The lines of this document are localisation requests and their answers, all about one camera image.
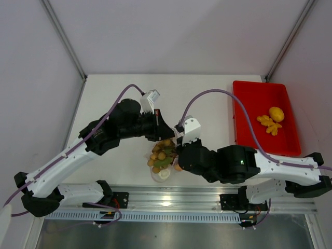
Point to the white green leek toy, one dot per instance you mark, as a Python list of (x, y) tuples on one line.
[(164, 174)]

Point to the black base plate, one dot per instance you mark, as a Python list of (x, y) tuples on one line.
[(118, 200), (235, 202)]

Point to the yellow ginger root toy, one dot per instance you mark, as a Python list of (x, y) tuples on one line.
[(271, 126)]

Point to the left aluminium frame post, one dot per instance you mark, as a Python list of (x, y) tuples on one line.
[(60, 31)]

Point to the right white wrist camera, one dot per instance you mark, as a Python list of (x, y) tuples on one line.
[(189, 131)]

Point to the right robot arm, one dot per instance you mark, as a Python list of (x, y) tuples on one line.
[(234, 164)]

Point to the aluminium frame post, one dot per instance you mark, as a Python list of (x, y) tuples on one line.
[(294, 32), (60, 31)]

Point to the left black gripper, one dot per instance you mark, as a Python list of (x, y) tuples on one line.
[(161, 130)]

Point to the white slotted cable duct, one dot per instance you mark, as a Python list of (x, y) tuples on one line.
[(139, 216)]

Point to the red plastic bin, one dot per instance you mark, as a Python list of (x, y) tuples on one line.
[(258, 98)]

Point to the right aluminium frame post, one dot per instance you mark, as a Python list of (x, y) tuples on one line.
[(294, 32)]

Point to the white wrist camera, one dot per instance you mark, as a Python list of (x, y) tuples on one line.
[(147, 101), (189, 131)]

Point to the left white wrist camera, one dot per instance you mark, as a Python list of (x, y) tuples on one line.
[(147, 101)]

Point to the yellow potato toy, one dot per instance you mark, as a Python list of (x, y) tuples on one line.
[(276, 114)]

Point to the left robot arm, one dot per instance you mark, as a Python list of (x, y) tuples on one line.
[(44, 190)]

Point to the longan fruit bunch toy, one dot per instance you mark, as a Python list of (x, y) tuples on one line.
[(163, 156)]

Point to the clear zip top bag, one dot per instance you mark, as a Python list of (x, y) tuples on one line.
[(155, 177)]

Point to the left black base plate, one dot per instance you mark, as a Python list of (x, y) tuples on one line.
[(118, 200)]

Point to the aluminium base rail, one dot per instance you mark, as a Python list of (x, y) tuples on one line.
[(200, 199)]

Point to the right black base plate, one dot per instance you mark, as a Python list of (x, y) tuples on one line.
[(235, 202)]

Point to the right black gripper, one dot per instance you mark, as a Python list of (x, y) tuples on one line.
[(197, 142)]

